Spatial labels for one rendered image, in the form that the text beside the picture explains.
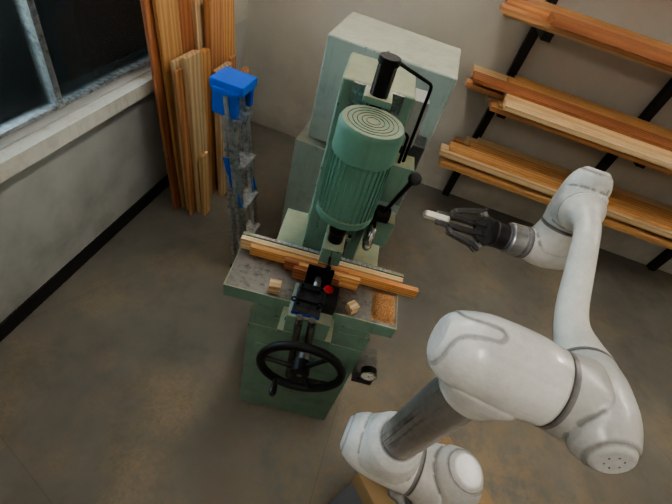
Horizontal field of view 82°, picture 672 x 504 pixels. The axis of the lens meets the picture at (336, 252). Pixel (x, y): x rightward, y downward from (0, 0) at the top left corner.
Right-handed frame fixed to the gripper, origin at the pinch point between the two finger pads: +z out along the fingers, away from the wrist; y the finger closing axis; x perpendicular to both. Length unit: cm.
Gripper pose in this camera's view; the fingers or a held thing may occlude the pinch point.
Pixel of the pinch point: (435, 216)
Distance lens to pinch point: 109.2
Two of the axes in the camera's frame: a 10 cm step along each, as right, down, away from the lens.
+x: 0.9, -1.1, -9.9
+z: -9.6, -2.7, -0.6
